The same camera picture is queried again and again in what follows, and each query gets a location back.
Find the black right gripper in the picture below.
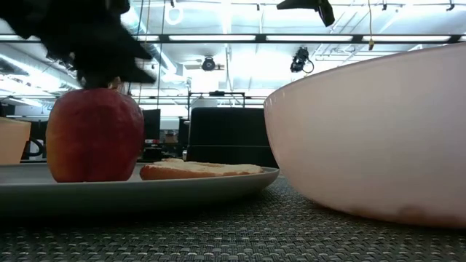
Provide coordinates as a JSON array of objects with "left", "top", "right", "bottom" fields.
[{"left": 276, "top": 0, "right": 336, "bottom": 28}]

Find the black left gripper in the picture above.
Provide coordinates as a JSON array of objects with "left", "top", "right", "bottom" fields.
[{"left": 0, "top": 0, "right": 157, "bottom": 89}]

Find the red apple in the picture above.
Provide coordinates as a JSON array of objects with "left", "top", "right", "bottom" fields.
[{"left": 45, "top": 76, "right": 146, "bottom": 183}]

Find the toasted bagel half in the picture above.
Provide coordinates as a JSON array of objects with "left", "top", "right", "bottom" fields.
[{"left": 139, "top": 157, "right": 265, "bottom": 181}]

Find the black computer monitor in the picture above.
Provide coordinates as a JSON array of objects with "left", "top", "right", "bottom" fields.
[{"left": 141, "top": 108, "right": 162, "bottom": 140}]

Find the round black ceiling lamp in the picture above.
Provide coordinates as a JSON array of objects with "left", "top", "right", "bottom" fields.
[{"left": 201, "top": 55, "right": 217, "bottom": 72}]

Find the black two-slot toaster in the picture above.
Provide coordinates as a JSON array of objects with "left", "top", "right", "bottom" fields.
[{"left": 186, "top": 106, "right": 280, "bottom": 169}]

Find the orange container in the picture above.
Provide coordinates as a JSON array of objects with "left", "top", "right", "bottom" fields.
[{"left": 0, "top": 116, "right": 32, "bottom": 165}]

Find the grey round plate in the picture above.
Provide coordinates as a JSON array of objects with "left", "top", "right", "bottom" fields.
[{"left": 0, "top": 162, "right": 280, "bottom": 215}]

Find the grey woven placemat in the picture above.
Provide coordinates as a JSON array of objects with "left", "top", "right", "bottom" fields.
[{"left": 0, "top": 174, "right": 466, "bottom": 262}]

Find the black ceiling camera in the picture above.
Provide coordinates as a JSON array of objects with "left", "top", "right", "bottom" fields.
[{"left": 289, "top": 46, "right": 315, "bottom": 74}]

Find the white hanging ring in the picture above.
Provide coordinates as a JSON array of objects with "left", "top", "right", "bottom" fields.
[{"left": 164, "top": 2, "right": 184, "bottom": 26}]

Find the hanging yellow cable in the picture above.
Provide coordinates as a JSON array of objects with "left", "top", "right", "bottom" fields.
[{"left": 367, "top": 0, "right": 376, "bottom": 51}]

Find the white kettle with black handle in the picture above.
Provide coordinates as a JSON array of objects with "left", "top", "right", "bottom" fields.
[{"left": 21, "top": 138, "right": 47, "bottom": 161}]

